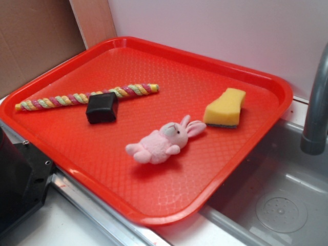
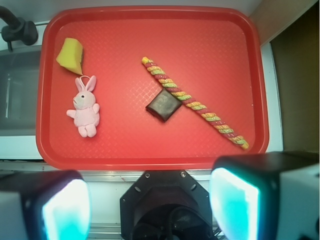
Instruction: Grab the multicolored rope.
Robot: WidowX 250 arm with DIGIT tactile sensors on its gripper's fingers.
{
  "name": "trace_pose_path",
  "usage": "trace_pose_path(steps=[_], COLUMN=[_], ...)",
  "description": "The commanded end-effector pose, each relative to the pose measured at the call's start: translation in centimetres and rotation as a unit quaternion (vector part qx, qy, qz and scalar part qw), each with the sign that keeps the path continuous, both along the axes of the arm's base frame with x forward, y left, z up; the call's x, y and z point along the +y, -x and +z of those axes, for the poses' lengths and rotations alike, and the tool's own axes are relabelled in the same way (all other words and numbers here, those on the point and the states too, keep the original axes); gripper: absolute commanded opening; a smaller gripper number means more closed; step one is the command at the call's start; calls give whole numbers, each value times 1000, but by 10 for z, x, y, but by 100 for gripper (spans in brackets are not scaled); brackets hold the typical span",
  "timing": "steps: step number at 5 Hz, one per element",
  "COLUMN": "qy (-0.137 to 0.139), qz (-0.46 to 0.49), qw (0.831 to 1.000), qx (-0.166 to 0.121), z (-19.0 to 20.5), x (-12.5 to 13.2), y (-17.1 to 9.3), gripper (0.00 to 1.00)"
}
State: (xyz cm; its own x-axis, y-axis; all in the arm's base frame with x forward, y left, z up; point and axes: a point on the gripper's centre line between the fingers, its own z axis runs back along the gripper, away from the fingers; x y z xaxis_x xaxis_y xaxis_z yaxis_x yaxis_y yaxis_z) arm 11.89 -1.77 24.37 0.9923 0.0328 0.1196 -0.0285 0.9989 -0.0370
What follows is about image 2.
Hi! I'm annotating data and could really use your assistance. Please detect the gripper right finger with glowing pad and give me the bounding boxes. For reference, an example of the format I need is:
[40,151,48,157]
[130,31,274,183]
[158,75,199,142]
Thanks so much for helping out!
[209,151,320,240]

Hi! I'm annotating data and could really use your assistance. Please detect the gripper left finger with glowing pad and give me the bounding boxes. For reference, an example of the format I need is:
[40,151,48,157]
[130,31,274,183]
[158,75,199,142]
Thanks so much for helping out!
[0,170,92,240]

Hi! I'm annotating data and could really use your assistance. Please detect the pink plush bunny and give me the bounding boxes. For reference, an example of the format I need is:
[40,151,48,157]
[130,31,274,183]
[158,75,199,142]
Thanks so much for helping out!
[66,75,100,138]

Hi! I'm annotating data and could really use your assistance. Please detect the red plastic tray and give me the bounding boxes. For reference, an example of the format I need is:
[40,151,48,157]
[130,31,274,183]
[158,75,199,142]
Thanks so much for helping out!
[36,6,269,171]

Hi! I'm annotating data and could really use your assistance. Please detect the metal sink basin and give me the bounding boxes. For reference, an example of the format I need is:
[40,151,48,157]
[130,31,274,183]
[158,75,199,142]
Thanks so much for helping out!
[0,46,41,137]

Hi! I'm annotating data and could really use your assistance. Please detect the dark brown square pouch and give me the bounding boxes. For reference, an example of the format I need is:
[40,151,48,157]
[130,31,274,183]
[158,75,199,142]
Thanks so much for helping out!
[145,88,182,123]

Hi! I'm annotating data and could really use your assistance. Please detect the yellow sponge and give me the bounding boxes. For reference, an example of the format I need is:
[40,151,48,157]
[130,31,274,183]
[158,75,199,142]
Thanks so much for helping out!
[55,37,84,75]

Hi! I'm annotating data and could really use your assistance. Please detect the black octagonal mount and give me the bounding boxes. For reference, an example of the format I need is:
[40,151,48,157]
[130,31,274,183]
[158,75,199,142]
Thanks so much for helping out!
[119,170,215,240]

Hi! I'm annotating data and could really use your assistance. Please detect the multicolored twisted rope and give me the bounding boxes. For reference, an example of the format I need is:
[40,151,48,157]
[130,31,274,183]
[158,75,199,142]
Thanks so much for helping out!
[141,56,250,151]

